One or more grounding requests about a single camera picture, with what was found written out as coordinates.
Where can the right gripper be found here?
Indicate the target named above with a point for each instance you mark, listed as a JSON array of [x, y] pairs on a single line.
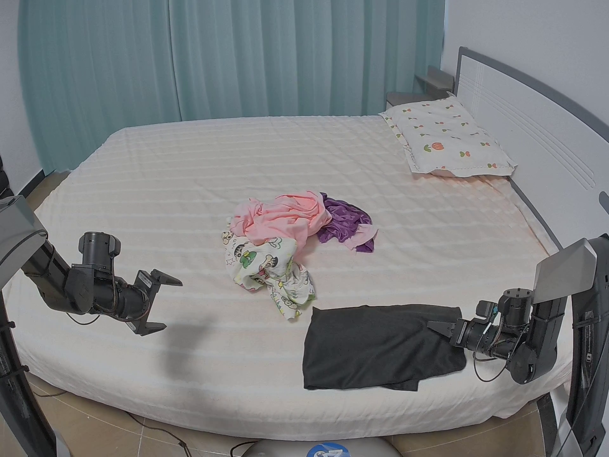
[[468, 333]]

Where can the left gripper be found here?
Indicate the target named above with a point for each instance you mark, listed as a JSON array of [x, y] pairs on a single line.
[[135, 302]]

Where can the black T-shirt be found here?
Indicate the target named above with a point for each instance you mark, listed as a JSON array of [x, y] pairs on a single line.
[[380, 350]]

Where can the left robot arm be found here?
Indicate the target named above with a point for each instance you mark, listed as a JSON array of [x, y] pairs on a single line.
[[47, 274]]

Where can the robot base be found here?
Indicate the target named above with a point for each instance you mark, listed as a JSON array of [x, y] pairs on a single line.
[[323, 448]]

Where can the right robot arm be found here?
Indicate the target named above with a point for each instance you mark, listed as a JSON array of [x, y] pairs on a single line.
[[566, 279]]

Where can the bed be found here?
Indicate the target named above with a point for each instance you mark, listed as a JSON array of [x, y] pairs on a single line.
[[285, 169]]

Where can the white printed pyjama garment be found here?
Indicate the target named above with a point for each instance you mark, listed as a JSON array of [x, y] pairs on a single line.
[[266, 269]]

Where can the pink garment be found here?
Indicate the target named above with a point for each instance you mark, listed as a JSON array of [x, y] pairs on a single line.
[[280, 217]]

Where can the purple garment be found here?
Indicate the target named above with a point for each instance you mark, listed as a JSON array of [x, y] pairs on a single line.
[[345, 222]]

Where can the black chest of drawers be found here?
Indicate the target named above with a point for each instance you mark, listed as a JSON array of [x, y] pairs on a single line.
[[4, 179]]

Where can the white printed pillow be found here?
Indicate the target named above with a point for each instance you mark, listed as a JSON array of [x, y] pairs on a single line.
[[447, 136]]

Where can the grey bedside table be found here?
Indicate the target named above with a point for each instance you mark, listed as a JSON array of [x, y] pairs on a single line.
[[428, 86]]

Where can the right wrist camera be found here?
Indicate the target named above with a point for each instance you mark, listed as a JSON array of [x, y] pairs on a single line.
[[485, 310]]

